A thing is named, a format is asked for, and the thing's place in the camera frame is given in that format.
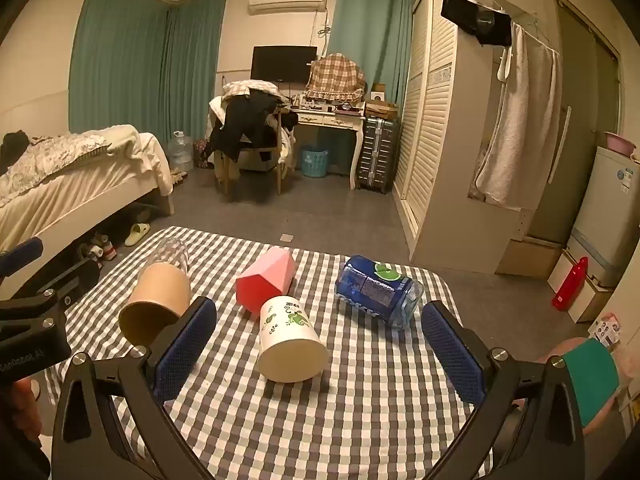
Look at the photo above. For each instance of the floral bag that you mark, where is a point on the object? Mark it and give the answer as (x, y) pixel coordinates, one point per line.
(201, 154)

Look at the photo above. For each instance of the red bottle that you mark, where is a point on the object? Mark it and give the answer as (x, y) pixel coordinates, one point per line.
(570, 285)

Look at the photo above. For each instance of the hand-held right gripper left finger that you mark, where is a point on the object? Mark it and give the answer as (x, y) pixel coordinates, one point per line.
(182, 347)

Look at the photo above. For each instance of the small white fridge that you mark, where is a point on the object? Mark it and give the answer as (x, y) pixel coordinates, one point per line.
(605, 210)

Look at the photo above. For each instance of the wooden chair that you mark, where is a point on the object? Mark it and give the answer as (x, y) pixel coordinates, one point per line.
(255, 157)

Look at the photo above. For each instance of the brown paper cup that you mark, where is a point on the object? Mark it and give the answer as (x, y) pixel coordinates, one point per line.
(160, 292)

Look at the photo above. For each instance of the pale slipper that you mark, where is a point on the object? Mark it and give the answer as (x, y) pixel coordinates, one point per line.
(137, 234)

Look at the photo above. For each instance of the pink white packet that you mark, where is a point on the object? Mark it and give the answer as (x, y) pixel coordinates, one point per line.
(607, 329)

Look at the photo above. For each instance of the pink stool green cushion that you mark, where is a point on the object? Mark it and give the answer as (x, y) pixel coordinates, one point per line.
(592, 370)

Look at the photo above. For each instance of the cream blanket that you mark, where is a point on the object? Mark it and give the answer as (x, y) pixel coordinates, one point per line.
(140, 155)

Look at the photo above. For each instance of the floral quilt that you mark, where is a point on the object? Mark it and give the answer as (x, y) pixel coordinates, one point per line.
(45, 160)

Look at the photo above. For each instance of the brown cardboard box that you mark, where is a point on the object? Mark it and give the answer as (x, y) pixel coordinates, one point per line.
(382, 109)

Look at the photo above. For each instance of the teal curtain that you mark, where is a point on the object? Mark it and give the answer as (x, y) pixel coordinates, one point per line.
(117, 60)
(372, 30)
(195, 65)

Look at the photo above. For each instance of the plaid cloth cover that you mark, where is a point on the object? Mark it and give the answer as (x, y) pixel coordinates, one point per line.
(335, 77)

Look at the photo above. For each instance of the pink basin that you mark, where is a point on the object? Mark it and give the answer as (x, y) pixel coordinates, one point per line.
(620, 144)

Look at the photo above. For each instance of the black cloth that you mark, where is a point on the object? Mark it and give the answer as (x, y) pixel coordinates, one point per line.
(12, 147)

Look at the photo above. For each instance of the grey door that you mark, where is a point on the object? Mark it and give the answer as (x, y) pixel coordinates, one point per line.
(585, 110)

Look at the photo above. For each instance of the white air conditioner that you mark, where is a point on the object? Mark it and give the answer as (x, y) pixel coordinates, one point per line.
(287, 1)

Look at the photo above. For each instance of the pair of sneakers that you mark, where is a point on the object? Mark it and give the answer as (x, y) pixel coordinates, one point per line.
(100, 249)

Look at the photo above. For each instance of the grey white checkered tablecloth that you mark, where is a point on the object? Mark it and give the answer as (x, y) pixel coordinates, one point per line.
(350, 410)

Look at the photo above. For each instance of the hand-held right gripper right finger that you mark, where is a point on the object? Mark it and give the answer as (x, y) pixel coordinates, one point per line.
(452, 355)

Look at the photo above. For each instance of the white cup green print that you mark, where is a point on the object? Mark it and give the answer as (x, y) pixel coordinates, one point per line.
(289, 340)

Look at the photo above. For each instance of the white louvred wardrobe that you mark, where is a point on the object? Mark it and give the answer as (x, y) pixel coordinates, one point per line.
(440, 135)

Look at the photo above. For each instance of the person's left hand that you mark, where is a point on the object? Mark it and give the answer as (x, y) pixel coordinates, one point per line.
(25, 407)

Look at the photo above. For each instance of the dark ribbed suitcase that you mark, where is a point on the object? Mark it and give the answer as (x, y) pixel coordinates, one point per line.
(377, 152)

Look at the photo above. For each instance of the blue laundry basket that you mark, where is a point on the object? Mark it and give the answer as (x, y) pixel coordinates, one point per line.
(315, 162)

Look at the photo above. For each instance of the clear water jug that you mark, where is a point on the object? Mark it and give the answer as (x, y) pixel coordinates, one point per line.
(180, 152)

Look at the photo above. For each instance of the clear glass cup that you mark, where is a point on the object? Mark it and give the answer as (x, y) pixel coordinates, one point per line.
(172, 252)

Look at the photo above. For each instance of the white towel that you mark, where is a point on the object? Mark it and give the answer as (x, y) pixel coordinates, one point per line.
(520, 125)

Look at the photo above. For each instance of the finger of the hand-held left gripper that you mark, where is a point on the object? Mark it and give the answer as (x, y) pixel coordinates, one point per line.
(22, 253)
(75, 277)

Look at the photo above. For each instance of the blue transparent cup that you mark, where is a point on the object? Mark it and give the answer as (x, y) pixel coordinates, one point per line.
(370, 287)

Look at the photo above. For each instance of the white desk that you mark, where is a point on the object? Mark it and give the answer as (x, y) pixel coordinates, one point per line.
(325, 120)

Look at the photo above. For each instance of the black monitor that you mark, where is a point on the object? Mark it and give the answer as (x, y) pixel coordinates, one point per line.
(282, 62)

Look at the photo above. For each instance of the black clothes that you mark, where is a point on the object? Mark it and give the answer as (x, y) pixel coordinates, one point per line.
(245, 122)

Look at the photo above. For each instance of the bed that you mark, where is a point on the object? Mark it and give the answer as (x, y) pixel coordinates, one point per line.
(75, 195)

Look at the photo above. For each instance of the pink red faceted cup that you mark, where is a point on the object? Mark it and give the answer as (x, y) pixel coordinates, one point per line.
(270, 272)

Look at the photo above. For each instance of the white storage box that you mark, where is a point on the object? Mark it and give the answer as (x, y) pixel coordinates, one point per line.
(587, 297)

